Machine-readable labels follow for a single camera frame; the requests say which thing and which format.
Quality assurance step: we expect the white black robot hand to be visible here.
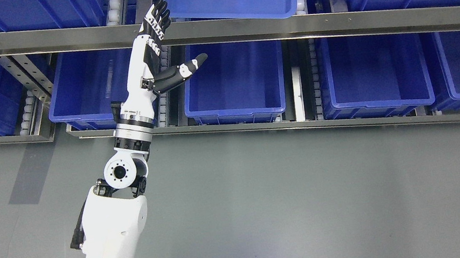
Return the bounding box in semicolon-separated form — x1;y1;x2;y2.
119;0;208;119

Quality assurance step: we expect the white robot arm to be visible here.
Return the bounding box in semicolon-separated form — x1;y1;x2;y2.
71;97;155;258

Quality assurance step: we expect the metal shelf rack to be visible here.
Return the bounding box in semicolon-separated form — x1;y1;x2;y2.
0;6;460;144

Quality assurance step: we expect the blue bin lower centre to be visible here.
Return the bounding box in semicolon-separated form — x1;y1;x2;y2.
184;40;286;125

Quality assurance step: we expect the blue bin upper left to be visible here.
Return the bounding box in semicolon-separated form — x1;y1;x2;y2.
0;0;105;33

